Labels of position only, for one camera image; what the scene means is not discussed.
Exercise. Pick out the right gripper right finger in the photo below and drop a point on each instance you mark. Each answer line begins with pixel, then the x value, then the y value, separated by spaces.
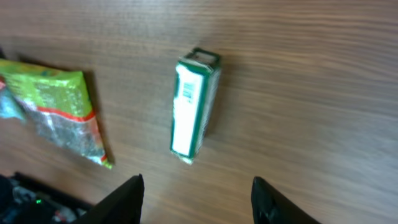
pixel 269 206

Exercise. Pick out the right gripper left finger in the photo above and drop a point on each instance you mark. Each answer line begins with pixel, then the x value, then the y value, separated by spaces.
pixel 122 206

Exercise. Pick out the green candy bag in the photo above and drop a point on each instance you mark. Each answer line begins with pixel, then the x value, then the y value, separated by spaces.
pixel 59 105

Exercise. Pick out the green white boxed item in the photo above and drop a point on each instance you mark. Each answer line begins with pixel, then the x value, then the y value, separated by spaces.
pixel 196 84

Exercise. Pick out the light blue white packet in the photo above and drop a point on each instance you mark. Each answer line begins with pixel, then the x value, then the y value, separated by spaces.
pixel 9 106

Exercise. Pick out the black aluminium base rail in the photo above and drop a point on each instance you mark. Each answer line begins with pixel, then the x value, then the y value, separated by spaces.
pixel 26 200

